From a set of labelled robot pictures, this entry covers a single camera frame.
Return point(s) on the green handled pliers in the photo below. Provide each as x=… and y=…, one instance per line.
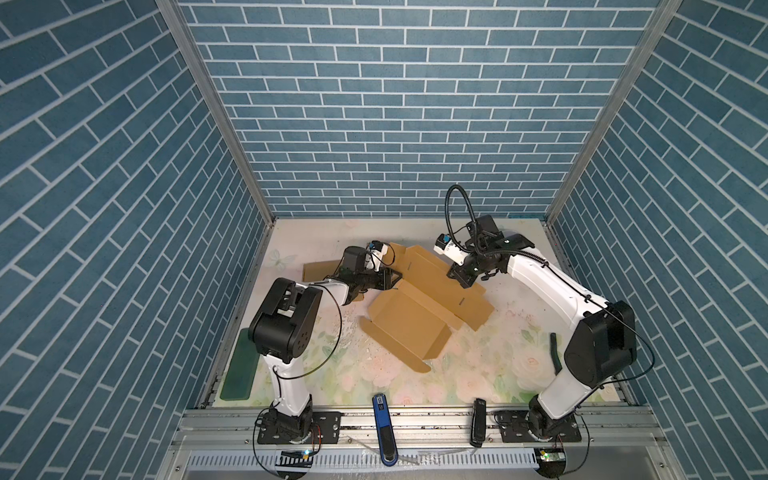
x=554, y=353

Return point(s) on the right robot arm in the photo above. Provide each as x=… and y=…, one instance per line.
x=601, y=335

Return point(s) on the blue black handheld tool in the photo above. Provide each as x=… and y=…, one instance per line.
x=384, y=429

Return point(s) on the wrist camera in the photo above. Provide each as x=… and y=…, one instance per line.
x=375, y=254
x=469, y=234

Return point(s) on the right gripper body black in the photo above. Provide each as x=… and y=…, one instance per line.
x=471, y=265

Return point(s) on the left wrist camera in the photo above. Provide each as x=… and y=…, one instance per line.
x=375, y=254

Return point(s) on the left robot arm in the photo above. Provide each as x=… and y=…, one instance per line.
x=283, y=324

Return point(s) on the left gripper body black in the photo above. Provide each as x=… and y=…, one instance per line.
x=368, y=279

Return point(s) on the cardboard box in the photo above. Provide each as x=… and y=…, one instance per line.
x=318, y=271

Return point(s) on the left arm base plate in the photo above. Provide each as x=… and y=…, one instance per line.
x=276, y=428

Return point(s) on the aluminium front rail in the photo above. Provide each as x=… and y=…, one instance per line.
x=601, y=425

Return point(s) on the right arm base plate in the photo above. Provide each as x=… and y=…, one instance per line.
x=521, y=426

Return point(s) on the dark green flat object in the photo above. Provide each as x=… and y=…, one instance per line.
x=241, y=372

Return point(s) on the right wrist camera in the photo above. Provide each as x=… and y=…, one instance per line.
x=469, y=234

